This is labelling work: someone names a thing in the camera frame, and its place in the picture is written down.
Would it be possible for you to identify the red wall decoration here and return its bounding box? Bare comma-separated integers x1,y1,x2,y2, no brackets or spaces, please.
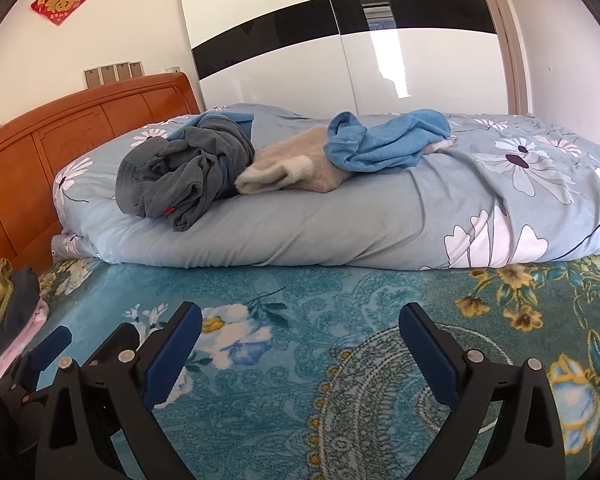
30,0,92,24

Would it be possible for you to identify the grey wall switch panel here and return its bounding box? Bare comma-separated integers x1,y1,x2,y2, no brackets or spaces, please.
83,61,145,87

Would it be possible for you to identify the dark grey garment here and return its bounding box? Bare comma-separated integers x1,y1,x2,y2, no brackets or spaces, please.
115,114,257,232

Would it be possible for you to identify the white wardrobe with black stripe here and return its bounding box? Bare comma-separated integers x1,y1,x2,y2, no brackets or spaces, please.
175,0,513,117

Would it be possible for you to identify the dark folded garment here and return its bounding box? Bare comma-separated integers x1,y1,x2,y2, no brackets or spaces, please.
0,265,42,357

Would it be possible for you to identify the blue garment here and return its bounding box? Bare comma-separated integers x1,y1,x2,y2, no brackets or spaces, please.
324,109,456,171

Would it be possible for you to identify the orange wooden headboard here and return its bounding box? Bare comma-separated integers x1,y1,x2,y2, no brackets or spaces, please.
0,71,201,273

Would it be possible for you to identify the light blue floral duvet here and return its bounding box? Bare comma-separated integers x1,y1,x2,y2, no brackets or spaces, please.
51,103,600,272

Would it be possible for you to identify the beige knit sweater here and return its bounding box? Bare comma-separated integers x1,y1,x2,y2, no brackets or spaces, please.
235,126,455,195

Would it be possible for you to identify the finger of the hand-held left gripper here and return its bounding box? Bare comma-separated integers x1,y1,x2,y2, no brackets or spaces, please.
10,325,74,411

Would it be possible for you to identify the pink folded garment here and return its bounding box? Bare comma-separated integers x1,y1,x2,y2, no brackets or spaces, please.
0,299,50,382

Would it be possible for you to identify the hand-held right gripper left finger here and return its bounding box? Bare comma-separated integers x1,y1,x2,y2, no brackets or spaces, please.
35,301,203,480

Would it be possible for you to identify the beige door frame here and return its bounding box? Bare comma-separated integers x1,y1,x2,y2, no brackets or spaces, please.
482,0,531,117

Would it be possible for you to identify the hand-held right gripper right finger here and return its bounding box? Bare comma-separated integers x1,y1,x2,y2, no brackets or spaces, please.
398,303,566,480

